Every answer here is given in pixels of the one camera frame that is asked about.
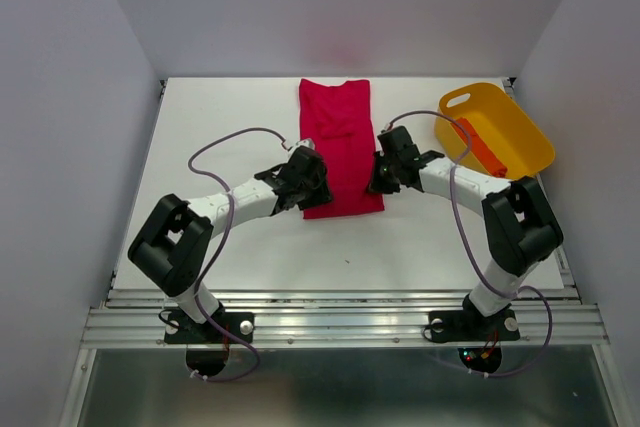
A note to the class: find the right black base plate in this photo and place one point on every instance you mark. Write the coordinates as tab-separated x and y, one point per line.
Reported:
447	326

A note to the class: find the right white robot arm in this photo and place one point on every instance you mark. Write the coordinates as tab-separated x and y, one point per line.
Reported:
521	230

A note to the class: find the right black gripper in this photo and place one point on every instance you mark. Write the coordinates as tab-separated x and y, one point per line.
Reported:
376	185

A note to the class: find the red t shirt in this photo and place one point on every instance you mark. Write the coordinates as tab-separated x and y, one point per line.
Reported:
338	120

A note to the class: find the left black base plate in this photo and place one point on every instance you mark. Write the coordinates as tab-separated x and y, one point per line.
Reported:
180	329

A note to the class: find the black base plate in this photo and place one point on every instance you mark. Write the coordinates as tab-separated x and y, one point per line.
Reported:
447	326
180	329

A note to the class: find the yellow plastic basket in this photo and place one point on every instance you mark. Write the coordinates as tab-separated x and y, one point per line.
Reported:
508	131

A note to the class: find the orange rolled t shirt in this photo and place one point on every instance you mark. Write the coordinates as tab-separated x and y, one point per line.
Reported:
480	150

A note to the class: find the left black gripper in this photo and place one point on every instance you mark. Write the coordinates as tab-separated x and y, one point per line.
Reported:
322	194

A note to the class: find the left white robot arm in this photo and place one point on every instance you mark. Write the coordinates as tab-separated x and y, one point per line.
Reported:
171	246

